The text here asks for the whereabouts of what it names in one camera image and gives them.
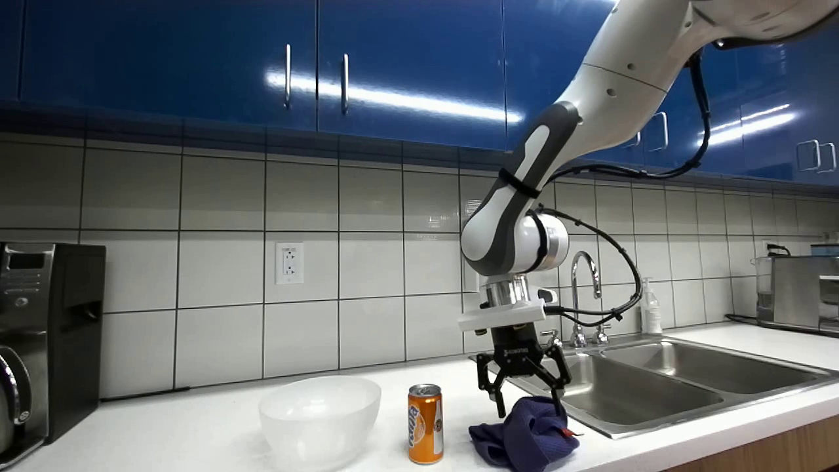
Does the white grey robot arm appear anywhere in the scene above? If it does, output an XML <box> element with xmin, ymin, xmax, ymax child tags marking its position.
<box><xmin>461</xmin><ymin>0</ymin><xmax>839</xmax><ymax>395</ymax></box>

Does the stainless steel double sink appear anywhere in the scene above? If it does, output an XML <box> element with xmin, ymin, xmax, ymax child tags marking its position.
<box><xmin>562</xmin><ymin>337</ymin><xmax>837</xmax><ymax>437</ymax></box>

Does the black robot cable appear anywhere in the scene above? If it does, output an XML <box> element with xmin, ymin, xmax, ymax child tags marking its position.
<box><xmin>532</xmin><ymin>50</ymin><xmax>717</xmax><ymax>330</ymax></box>

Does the stainless steel toaster appliance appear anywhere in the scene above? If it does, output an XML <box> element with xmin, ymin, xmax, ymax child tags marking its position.
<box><xmin>755</xmin><ymin>244</ymin><xmax>839</xmax><ymax>334</ymax></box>

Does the clear soap bottle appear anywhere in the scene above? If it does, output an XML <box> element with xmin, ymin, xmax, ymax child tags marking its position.
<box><xmin>642</xmin><ymin>280</ymin><xmax>663</xmax><ymax>335</ymax></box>

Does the translucent white plastic bowl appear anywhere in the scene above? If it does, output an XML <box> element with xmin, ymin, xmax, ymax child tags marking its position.
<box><xmin>256</xmin><ymin>376</ymin><xmax>381</xmax><ymax>472</ymax></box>

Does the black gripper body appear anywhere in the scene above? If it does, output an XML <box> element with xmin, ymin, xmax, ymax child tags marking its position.
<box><xmin>491</xmin><ymin>323</ymin><xmax>542</xmax><ymax>368</ymax></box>

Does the chrome sink faucet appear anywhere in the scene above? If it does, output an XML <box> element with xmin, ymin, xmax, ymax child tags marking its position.
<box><xmin>570</xmin><ymin>248</ymin><xmax>608</xmax><ymax>348</ymax></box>

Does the black coffee machine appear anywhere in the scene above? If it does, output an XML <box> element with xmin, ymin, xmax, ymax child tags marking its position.
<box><xmin>0</xmin><ymin>242</ymin><xmax>106</xmax><ymax>472</ymax></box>

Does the dark blue waffle towel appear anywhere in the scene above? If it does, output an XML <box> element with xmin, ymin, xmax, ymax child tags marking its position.
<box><xmin>470</xmin><ymin>395</ymin><xmax>580</xmax><ymax>472</ymax></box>

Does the orange soda can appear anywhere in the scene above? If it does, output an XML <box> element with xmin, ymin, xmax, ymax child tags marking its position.
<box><xmin>406</xmin><ymin>382</ymin><xmax>443</xmax><ymax>465</ymax></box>

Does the white wall outlet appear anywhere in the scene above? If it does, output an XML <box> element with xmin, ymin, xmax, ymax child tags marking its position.
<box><xmin>275</xmin><ymin>244</ymin><xmax>304</xmax><ymax>284</ymax></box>

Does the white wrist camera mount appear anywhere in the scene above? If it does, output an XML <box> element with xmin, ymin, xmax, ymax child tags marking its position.
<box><xmin>458</xmin><ymin>275</ymin><xmax>559</xmax><ymax>330</ymax></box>

